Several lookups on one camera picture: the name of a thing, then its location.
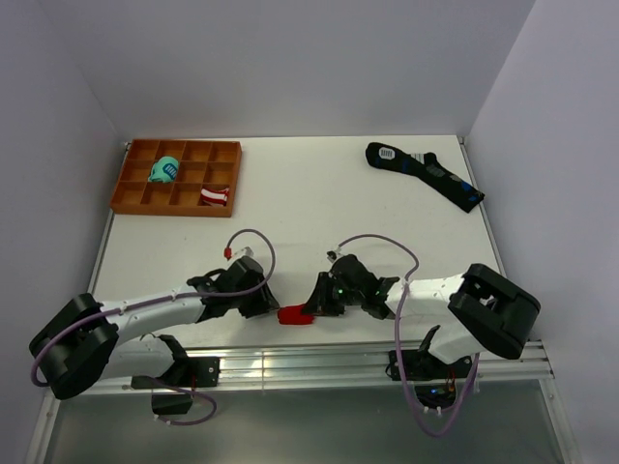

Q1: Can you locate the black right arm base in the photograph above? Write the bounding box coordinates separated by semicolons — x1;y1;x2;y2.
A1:
401;350;473;382

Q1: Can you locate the wooden compartment tray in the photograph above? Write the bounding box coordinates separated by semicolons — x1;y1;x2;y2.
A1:
110;139;242;218

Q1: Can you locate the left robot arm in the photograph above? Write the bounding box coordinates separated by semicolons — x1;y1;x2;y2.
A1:
29;256;279;400

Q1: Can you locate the red Santa sock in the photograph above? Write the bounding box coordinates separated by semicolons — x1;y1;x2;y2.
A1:
277;304;315;326

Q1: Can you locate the black and blue sock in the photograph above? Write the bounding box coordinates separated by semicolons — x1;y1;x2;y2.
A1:
365;142;485;213

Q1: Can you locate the aluminium frame rail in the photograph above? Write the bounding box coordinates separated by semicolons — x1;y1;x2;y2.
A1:
45;337;555;397

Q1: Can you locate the teal rolled sock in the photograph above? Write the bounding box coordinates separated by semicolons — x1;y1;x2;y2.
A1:
148;156;180;184

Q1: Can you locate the red white striped rolled sock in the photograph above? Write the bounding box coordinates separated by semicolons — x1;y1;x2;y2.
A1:
200;188;229;207

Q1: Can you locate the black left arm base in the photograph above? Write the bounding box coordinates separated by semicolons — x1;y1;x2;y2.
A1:
131;357;221;390

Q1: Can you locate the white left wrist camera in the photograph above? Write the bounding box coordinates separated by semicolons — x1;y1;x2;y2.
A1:
223;246;254;260

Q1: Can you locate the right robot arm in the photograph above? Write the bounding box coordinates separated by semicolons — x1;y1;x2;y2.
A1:
301;254;541;377

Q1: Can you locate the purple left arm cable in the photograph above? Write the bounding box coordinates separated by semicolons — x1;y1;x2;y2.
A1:
31;228;277;426

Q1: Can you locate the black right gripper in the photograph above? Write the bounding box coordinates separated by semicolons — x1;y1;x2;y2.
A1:
302;272;364;317

